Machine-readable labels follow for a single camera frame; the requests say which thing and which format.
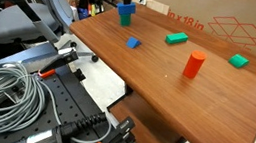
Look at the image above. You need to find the blue rectangular block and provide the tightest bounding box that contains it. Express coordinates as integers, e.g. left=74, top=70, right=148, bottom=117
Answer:
left=115, top=0, right=137, bottom=18

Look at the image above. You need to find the blue wedge block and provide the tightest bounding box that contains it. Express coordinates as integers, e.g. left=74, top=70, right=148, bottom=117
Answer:
left=124, top=35, right=143, bottom=51

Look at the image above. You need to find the green rectangular block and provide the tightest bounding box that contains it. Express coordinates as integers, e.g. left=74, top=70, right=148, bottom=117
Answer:
left=164, top=30, right=190, bottom=48

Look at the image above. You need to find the orange cylinder block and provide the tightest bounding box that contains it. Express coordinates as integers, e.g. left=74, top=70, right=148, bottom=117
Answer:
left=182, top=48, right=208, bottom=81

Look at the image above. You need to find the green half-round block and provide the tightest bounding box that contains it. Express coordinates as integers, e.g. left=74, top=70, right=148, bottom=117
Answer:
left=227, top=52, right=250, bottom=70

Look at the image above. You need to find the blue container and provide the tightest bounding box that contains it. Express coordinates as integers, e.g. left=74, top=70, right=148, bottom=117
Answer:
left=76, top=6, right=91, bottom=22

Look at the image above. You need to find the black orange bar clamp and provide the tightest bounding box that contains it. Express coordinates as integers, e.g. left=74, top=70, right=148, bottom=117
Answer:
left=36, top=42, right=91, bottom=86
left=85, top=111, right=140, bottom=143

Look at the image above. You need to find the large cardboard box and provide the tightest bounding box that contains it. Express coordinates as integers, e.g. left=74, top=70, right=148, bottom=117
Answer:
left=125, top=0, right=256, bottom=60

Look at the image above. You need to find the grey office chair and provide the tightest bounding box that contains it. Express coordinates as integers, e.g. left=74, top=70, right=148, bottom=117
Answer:
left=0, top=0, right=108, bottom=64

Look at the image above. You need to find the grey metal beam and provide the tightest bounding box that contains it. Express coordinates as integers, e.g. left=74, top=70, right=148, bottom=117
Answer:
left=0, top=35, right=60, bottom=95

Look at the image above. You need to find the wooden lower table shelf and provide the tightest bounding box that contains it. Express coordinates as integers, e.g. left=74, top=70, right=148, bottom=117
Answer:
left=104, top=87, right=189, bottom=143

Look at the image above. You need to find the black cable connector plug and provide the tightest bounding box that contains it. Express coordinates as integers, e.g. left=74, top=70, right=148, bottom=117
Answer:
left=20, top=101, right=110, bottom=143

